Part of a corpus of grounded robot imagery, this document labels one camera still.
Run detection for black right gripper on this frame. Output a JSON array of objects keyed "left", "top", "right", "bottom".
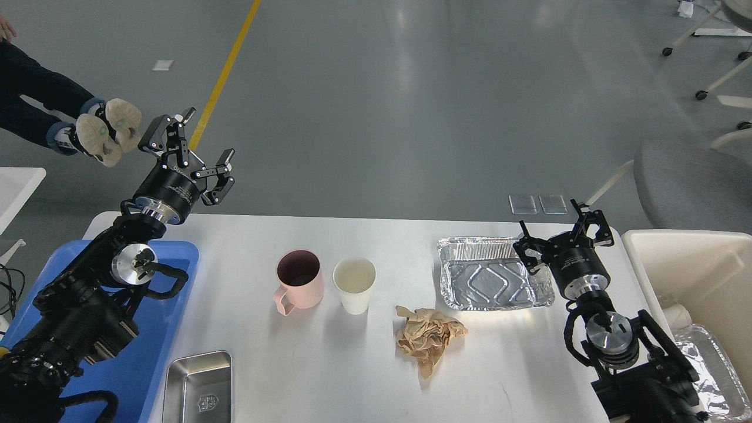
[{"left": 513, "top": 199, "right": 615, "bottom": 300}]

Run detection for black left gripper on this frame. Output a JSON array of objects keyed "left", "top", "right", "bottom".
[{"left": 134, "top": 108, "right": 236, "bottom": 224}]

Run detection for pink ribbed mug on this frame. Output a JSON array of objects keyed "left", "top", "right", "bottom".
[{"left": 273, "top": 250, "right": 324, "bottom": 316}]

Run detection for stainless steel tray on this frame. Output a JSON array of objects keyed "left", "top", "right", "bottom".
[{"left": 162, "top": 350, "right": 233, "bottom": 422}]

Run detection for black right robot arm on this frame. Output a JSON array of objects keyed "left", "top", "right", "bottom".
[{"left": 513, "top": 200, "right": 710, "bottom": 422}]

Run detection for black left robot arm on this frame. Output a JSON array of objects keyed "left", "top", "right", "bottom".
[{"left": 1, "top": 108, "right": 236, "bottom": 422}]

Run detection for aluminium foil tray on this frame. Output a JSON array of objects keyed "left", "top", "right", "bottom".
[{"left": 436, "top": 236, "right": 556, "bottom": 311}]

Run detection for grey office chair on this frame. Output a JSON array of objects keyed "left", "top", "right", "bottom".
[{"left": 580, "top": 141, "right": 751, "bottom": 234}]

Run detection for white cup in bin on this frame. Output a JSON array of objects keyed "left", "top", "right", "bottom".
[{"left": 662, "top": 303, "right": 693, "bottom": 332}]

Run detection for beige plastic bin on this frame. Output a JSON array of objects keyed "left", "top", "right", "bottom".
[{"left": 622, "top": 230, "right": 751, "bottom": 399}]

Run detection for person legs with sneakers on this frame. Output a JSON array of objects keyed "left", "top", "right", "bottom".
[{"left": 1, "top": 17, "right": 142, "bottom": 167}]

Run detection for crumpled brown paper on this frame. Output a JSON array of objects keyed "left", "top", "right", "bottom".
[{"left": 395, "top": 305, "right": 468, "bottom": 380}]

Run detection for white side table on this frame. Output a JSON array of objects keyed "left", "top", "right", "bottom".
[{"left": 1, "top": 167, "right": 46, "bottom": 233}]

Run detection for white paper cup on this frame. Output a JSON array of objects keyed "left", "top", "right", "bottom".
[{"left": 333, "top": 257, "right": 377, "bottom": 315}]

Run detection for blue plastic tray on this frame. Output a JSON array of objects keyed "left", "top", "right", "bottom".
[{"left": 2, "top": 239, "right": 199, "bottom": 422}]

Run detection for foil tray in bin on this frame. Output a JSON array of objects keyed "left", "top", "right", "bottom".
[{"left": 672, "top": 324, "right": 751, "bottom": 422}]

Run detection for white chair base with casters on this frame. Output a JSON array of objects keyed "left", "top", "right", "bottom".
[{"left": 662, "top": 0, "right": 752, "bottom": 131}]

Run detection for black cable on floor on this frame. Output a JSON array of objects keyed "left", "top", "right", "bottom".
[{"left": 0, "top": 263, "right": 26, "bottom": 321}]

